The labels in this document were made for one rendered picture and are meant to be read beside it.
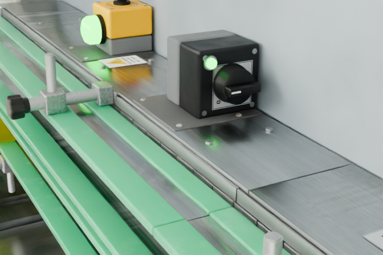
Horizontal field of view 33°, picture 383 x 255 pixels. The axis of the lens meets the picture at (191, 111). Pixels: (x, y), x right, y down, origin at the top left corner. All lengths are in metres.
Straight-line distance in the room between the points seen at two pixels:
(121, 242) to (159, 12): 0.41
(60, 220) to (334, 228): 0.48
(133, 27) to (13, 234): 0.41
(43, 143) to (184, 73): 0.26
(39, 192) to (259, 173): 0.46
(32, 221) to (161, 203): 0.61
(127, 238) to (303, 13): 0.29
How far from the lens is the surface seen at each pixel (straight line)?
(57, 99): 0.80
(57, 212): 0.94
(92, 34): 0.97
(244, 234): 0.55
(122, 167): 0.66
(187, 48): 0.72
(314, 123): 0.69
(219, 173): 0.62
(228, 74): 0.71
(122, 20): 0.97
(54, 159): 0.87
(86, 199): 0.76
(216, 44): 0.73
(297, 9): 0.69
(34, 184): 1.02
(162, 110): 0.76
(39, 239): 1.13
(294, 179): 0.61
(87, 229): 0.75
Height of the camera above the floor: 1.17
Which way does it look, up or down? 27 degrees down
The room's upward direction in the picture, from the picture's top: 100 degrees counter-clockwise
